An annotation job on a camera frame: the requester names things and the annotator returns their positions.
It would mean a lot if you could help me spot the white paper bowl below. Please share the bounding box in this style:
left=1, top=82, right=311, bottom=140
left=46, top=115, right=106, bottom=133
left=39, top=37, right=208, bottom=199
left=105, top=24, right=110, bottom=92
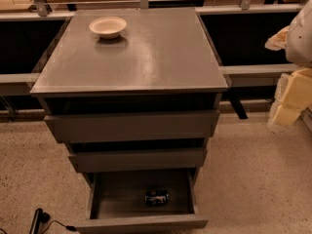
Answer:
left=89, top=17, right=127, bottom=39

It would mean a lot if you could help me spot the grey middle drawer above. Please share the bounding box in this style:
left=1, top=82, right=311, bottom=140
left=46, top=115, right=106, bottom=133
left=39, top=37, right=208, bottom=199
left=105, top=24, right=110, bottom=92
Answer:
left=69, top=147, right=207, bottom=173

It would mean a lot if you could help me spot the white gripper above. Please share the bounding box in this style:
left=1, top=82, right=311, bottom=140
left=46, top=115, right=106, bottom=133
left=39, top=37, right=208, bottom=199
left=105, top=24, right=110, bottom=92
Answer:
left=267, top=68, right=312, bottom=131

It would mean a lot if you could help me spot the blue pepsi can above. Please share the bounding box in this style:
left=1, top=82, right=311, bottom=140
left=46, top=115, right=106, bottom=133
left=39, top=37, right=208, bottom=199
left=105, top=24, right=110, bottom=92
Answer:
left=145, top=190, right=169, bottom=207

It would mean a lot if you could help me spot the grey drawer cabinet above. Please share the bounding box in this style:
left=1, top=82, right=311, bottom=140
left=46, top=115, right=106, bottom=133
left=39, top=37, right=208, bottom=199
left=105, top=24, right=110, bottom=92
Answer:
left=29, top=7, right=229, bottom=180

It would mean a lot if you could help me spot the grey top drawer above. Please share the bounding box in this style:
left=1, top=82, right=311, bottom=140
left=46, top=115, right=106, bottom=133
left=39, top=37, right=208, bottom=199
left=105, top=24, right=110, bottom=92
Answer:
left=45, top=110, right=219, bottom=143

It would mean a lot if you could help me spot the black power adapter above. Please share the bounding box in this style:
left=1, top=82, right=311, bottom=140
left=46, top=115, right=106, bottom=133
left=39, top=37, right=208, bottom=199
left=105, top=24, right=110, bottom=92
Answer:
left=29, top=208, right=50, bottom=234

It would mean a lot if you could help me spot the grey open bottom drawer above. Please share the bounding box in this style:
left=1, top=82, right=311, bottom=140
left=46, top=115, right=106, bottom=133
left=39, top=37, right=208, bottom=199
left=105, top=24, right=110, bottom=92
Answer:
left=76, top=169, right=208, bottom=234

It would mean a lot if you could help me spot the black cable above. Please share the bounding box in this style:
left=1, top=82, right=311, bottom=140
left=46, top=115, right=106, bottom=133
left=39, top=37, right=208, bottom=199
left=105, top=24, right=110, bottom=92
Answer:
left=40, top=219, right=78, bottom=234

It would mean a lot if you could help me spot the grey metal railing frame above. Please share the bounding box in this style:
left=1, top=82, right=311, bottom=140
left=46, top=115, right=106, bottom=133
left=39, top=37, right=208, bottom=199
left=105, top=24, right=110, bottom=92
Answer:
left=1, top=0, right=294, bottom=119

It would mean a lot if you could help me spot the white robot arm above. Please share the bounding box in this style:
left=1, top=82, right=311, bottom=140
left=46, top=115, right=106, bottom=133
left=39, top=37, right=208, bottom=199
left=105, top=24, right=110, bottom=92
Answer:
left=265, top=0, right=312, bottom=133

